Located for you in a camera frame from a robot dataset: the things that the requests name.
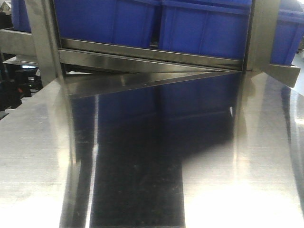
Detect stainless steel shelf rack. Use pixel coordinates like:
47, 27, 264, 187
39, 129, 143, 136
0, 0, 300, 97

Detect blue bin far left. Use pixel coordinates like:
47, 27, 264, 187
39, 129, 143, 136
11, 0, 31, 33

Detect blue bin centre left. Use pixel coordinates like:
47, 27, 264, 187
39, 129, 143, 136
54, 0, 160, 48

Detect black machinery at left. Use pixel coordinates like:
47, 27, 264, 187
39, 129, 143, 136
0, 65, 43, 111

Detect blue bin centre right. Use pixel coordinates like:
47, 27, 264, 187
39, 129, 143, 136
159, 0, 250, 60

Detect blue bin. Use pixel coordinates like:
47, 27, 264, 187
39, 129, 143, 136
11, 0, 31, 33
270, 0, 304, 66
159, 0, 250, 60
54, 0, 160, 48

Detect blue bin far right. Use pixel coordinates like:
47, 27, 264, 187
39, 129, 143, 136
270, 0, 304, 66

